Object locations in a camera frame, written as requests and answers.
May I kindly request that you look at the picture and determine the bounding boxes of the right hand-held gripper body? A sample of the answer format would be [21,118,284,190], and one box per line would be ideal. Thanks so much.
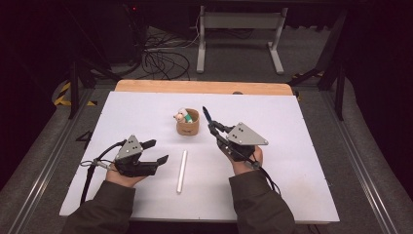
[215,122,270,164]

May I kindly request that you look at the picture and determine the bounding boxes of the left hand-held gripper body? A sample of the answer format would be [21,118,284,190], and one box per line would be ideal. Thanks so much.
[113,134,160,178]

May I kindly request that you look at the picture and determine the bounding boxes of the blue pen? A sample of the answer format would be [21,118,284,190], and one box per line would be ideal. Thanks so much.
[202,105,214,124]

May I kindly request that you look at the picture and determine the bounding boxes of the white pen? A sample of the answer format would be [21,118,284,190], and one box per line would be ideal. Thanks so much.
[175,149,189,195]

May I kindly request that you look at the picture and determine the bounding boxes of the tan bear pen holder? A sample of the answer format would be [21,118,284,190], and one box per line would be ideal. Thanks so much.
[172,107,201,137]

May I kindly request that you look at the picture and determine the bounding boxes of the white green short marker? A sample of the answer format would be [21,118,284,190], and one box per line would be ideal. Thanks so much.
[179,107,194,125]

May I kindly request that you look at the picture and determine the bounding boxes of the person's right hand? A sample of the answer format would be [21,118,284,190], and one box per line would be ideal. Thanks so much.
[227,145,264,176]

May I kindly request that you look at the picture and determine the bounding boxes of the person's left hand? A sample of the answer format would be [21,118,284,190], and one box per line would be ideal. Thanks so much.
[105,162,149,188]

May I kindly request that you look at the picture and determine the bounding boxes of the white table board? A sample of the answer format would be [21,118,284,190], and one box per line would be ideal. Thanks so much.
[58,91,341,224]

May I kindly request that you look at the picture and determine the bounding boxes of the black metal stand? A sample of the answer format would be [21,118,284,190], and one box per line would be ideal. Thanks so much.
[66,59,123,120]
[286,8,347,121]

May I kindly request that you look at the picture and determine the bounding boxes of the yellow black floor tape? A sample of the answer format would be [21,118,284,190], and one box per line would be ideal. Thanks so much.
[53,81,98,107]

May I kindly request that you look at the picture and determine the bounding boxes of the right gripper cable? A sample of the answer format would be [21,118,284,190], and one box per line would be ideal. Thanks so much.
[223,142,282,197]

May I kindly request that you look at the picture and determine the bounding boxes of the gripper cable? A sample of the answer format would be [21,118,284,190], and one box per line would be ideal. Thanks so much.
[223,142,282,197]
[79,138,128,207]

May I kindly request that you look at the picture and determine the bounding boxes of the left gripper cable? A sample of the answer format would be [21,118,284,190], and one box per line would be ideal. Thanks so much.
[79,138,128,207]

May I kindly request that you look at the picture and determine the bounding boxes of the black floor cables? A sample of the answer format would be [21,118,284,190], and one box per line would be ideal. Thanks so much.
[140,27,201,81]

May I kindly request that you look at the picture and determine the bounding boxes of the metal floor rail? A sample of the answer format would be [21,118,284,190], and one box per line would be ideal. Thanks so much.
[319,91,400,234]
[6,87,95,234]

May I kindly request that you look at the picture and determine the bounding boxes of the metal stand frame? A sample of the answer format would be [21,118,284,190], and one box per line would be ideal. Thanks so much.
[196,4,289,76]

